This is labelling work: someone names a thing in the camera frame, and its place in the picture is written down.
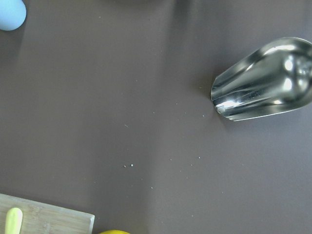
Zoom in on yellow plastic knife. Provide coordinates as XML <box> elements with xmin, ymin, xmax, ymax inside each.
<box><xmin>4</xmin><ymin>207</ymin><xmax>23</xmax><ymax>234</ymax></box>

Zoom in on bamboo cutting board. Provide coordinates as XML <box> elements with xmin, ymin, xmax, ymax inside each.
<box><xmin>0</xmin><ymin>194</ymin><xmax>95</xmax><ymax>234</ymax></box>

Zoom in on steel scoop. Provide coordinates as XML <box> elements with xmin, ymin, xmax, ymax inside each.
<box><xmin>211</xmin><ymin>37</ymin><xmax>312</xmax><ymax>121</ymax></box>

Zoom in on upper whole yellow lemon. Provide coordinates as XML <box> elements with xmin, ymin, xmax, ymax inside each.
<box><xmin>100</xmin><ymin>230</ymin><xmax>130</xmax><ymax>234</ymax></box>

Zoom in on light blue plastic cup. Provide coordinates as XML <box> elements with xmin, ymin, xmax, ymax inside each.
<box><xmin>0</xmin><ymin>0</ymin><xmax>26</xmax><ymax>31</ymax></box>

